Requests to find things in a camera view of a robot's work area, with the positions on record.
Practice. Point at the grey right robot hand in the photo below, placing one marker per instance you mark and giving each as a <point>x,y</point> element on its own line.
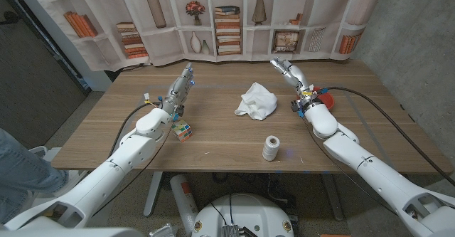
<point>296,75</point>

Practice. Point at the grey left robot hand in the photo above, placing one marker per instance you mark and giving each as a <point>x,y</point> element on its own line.
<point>178,92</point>

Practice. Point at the white cloth napkin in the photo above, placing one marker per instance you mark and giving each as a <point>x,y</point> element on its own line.
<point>257,103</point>

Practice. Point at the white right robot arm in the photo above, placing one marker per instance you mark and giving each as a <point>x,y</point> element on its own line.
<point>377,180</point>

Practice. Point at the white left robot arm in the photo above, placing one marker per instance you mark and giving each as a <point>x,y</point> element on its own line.
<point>99,181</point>

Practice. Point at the red bowl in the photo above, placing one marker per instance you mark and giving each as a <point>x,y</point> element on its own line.
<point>327,100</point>

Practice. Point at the rubik's cube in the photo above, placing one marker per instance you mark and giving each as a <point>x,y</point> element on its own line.
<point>183,132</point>

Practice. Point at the white thread spool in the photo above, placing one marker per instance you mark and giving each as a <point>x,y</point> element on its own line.
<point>271,148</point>

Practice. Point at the printed bookshelf backdrop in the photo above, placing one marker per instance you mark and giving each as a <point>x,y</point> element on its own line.
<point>160,48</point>

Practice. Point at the grey table leg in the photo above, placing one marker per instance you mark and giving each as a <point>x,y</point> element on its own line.
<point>153,194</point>
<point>332,198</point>

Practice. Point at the white cylinder with orange label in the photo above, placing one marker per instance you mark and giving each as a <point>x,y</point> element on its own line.
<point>183,201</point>

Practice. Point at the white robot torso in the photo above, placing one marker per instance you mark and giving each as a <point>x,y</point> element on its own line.
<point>249,212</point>

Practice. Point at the silver finned metal part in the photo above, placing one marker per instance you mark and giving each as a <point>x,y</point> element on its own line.
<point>163,231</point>

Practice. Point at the white chair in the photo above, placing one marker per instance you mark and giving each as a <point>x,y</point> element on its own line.
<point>53,155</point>

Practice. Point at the dark perforated partition panel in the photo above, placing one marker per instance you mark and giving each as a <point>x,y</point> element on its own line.
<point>32,87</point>

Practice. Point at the person's leg in jeans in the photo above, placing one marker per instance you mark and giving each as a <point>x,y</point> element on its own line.
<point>21,173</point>

